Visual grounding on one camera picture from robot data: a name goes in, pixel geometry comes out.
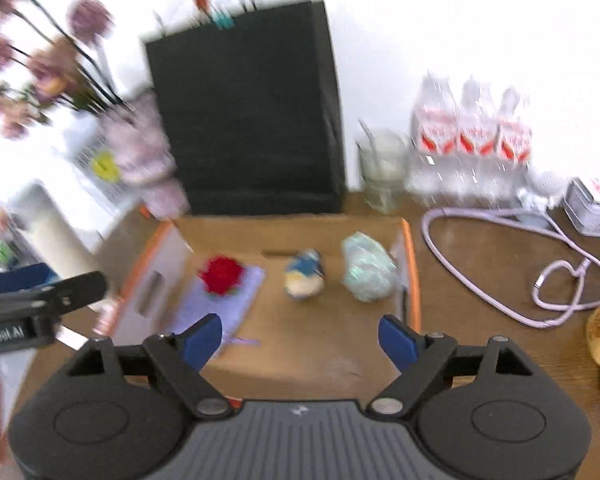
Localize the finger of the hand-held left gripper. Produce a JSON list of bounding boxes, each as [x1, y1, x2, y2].
[[0, 271, 109, 315], [0, 262, 56, 295]]

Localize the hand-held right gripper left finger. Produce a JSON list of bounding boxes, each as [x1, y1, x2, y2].
[[67, 313, 233, 420]]

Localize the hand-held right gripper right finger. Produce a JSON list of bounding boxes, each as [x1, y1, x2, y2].
[[367, 313, 533, 418]]

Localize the orange rimmed cardboard box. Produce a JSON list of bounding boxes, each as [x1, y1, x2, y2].
[[95, 214, 422, 402]]

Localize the purple knitted cloth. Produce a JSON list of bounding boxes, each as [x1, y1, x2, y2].
[[172, 265, 266, 350]]

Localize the white container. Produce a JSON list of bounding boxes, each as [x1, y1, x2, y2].
[[10, 180, 108, 273]]

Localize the red rose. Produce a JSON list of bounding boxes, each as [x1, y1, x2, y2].
[[197, 256, 246, 295]]

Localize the pale green tissue pack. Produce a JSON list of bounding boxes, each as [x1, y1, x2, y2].
[[341, 232, 398, 302]]

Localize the blue yellow painted pouch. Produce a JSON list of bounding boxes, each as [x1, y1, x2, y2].
[[284, 249, 327, 302]]

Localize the white printed box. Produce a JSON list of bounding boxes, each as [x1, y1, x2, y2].
[[55, 120, 146, 213]]

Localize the glass cup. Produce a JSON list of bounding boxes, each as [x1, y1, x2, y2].
[[356, 127, 412, 213]]

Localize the pack of water bottles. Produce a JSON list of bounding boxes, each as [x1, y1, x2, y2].
[[411, 74, 535, 203]]

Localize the dried purple flowers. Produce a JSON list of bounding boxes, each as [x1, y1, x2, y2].
[[0, 0, 131, 141]]

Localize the white round object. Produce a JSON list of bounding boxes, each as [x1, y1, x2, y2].
[[526, 170, 567, 200]]

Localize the black paper bag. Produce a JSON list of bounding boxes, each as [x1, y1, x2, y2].
[[140, 0, 348, 216]]

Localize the silver tin box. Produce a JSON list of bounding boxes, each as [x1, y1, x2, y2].
[[562, 177, 600, 237]]

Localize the lilac cable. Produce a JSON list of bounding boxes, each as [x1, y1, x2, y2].
[[422, 207, 600, 328]]

